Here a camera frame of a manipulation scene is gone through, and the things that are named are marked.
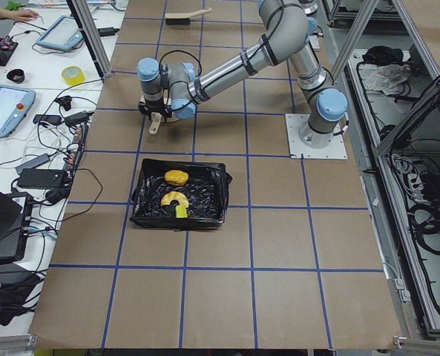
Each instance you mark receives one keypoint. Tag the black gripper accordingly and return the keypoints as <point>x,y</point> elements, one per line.
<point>153,108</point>

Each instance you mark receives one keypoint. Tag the beige plastic dustpan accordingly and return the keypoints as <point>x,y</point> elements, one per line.
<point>156,119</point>

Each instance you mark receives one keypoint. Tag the beige brush black bristles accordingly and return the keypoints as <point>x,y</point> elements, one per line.
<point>184,18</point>

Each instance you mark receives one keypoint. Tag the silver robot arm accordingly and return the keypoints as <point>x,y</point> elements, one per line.
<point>174,91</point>

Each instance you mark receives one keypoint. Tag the bin with black bag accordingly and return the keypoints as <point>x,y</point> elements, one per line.
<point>207,191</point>

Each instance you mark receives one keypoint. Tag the person hand on table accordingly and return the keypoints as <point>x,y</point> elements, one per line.
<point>24,15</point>

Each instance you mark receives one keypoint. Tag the yellow potato toy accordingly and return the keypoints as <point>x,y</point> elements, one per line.
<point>176,177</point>

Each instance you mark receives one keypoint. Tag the pale melon slice toy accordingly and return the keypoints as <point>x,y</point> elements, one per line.
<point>174,196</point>

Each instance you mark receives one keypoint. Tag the yellow tape roll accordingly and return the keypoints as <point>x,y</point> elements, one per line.
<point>73,75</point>

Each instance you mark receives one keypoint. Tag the yellow green sponge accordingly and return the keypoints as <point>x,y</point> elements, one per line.
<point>181,212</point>

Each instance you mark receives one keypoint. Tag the blue teach pendant far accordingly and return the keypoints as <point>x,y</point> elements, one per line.
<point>63,35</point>

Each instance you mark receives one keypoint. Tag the blue teach pendant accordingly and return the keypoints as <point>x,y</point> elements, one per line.
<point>14,105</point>
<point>63,35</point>

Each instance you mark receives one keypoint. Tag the large black power brick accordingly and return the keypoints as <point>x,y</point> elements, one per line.
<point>34,178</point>

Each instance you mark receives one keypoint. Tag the small black bowl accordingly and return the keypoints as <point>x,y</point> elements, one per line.
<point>16,76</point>

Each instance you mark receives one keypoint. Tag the blue teach pendant near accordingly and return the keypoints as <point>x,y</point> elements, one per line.
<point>14,105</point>

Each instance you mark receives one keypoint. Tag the black laptop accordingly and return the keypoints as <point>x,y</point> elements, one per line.
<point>15,214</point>

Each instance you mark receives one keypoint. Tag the white crumpled cloth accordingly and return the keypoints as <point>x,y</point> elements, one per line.
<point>388,79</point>

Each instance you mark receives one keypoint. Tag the aluminium frame post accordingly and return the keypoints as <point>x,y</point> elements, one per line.
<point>84,20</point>

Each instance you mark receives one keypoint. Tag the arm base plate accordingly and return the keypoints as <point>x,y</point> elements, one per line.
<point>304,143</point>

